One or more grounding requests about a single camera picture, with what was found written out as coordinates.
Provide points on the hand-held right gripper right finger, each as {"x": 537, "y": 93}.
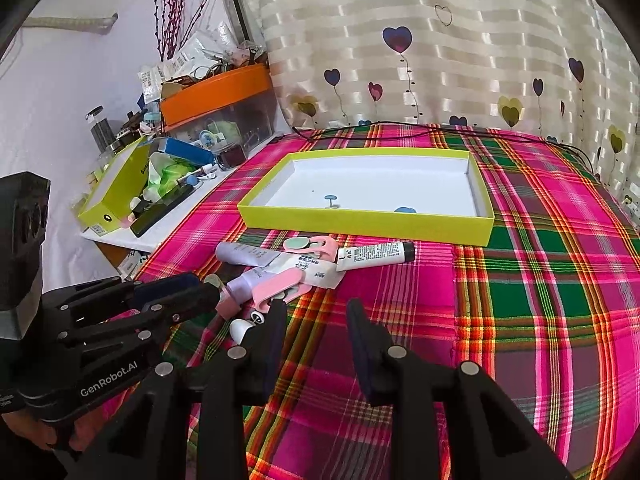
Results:
{"x": 360, "y": 350}

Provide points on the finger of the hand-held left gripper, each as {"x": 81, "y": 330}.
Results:
{"x": 190, "y": 302}
{"x": 165, "y": 285}

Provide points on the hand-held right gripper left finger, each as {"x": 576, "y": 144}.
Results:
{"x": 277, "y": 345}

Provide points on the lilac cosmetic tube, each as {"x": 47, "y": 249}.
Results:
{"x": 242, "y": 254}
{"x": 245, "y": 285}

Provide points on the white tube with black cap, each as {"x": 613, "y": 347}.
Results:
{"x": 375, "y": 256}

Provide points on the pink clip with green pad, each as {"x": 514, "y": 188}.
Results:
{"x": 307, "y": 246}

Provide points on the yellow-green cardboard box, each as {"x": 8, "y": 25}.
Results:
{"x": 370, "y": 185}

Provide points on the person's left hand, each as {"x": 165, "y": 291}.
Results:
{"x": 80, "y": 437}

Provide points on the white push pin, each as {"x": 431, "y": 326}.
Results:
{"x": 258, "y": 317}

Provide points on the white round cap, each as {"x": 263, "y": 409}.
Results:
{"x": 240, "y": 331}

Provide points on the black phone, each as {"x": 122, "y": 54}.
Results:
{"x": 160, "y": 212}

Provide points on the yellow-green box lid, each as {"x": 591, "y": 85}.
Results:
{"x": 107, "y": 195}

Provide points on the white side table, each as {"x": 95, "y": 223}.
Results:
{"x": 210, "y": 185}

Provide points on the green plastic bag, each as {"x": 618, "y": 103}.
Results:
{"x": 170, "y": 172}

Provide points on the blue carton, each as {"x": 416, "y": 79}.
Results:
{"x": 185, "y": 150}

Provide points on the blue round piece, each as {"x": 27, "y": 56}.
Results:
{"x": 404, "y": 209}

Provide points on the blue push pin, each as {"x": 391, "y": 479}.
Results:
{"x": 329, "y": 198}

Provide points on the teal baby bottle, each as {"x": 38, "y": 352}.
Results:
{"x": 152, "y": 120}

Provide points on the glass jar with black lid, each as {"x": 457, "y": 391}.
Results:
{"x": 102, "y": 130}

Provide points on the plaid blanket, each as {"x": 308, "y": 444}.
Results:
{"x": 525, "y": 285}

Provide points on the orange lid storage box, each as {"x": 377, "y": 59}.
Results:
{"x": 215, "y": 92}

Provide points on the pile of white packets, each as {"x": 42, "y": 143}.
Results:
{"x": 195, "y": 52}

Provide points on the beige patterned strip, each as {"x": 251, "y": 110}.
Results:
{"x": 70, "y": 21}

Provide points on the dried purple branches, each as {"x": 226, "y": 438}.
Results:
{"x": 172, "y": 5}

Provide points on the heart print curtain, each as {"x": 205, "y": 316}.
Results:
{"x": 450, "y": 60}

